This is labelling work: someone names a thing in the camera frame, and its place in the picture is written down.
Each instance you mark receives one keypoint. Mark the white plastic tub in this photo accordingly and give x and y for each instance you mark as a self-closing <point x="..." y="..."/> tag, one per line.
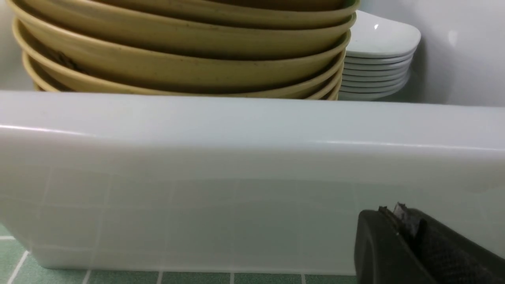
<point x="133" y="182"/>

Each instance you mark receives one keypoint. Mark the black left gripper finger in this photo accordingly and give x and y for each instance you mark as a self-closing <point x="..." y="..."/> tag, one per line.
<point x="407" y="246"/>

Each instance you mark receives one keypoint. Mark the stack of white dishes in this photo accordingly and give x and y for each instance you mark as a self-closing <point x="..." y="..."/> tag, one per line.
<point x="378" y="58"/>

